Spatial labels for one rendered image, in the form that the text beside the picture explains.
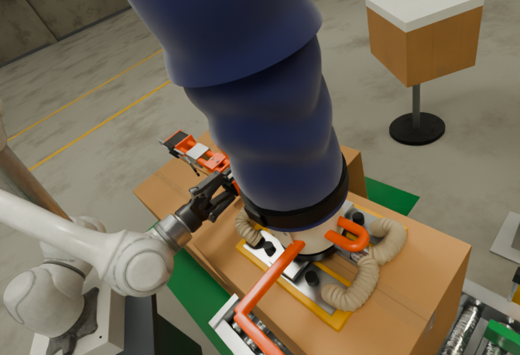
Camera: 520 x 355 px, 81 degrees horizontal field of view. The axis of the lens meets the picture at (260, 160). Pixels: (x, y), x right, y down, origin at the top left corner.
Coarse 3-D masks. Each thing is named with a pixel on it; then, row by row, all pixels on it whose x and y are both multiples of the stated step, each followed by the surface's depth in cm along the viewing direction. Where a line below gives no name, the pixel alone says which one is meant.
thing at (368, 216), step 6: (354, 204) 81; (354, 210) 79; (360, 210) 79; (366, 210) 79; (348, 216) 79; (354, 216) 75; (360, 216) 75; (366, 216) 77; (372, 216) 76; (378, 216) 76; (354, 222) 75; (360, 222) 74; (366, 222) 76; (366, 228) 74; (348, 234) 75; (354, 234) 75; (354, 240) 74; (372, 240) 72; (378, 240) 71; (372, 246) 71
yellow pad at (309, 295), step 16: (256, 224) 87; (272, 240) 81; (256, 256) 79; (304, 272) 71; (320, 272) 70; (288, 288) 70; (304, 288) 68; (320, 288) 67; (304, 304) 67; (320, 304) 65; (336, 320) 62
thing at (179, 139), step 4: (176, 132) 114; (180, 132) 113; (172, 136) 113; (176, 136) 111; (180, 136) 110; (184, 136) 110; (188, 136) 109; (192, 136) 110; (168, 140) 111; (172, 140) 110; (176, 140) 109; (180, 140) 108; (184, 140) 108; (188, 140) 109; (192, 140) 110; (172, 144) 108; (176, 144) 107; (180, 144) 107; (184, 144) 108; (176, 148) 107; (188, 148) 110
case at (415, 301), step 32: (224, 224) 93; (416, 224) 73; (224, 256) 85; (416, 256) 68; (448, 256) 66; (384, 288) 65; (416, 288) 63; (448, 288) 62; (288, 320) 67; (320, 320) 65; (352, 320) 63; (384, 320) 61; (416, 320) 59; (448, 320) 80; (320, 352) 61; (352, 352) 59; (384, 352) 57; (416, 352) 61
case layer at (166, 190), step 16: (208, 144) 226; (176, 160) 224; (352, 160) 167; (160, 176) 216; (176, 176) 209; (192, 176) 203; (352, 176) 173; (144, 192) 208; (160, 192) 202; (176, 192) 197; (352, 192) 179; (160, 208) 190; (176, 208) 185; (208, 224) 167; (192, 240) 163
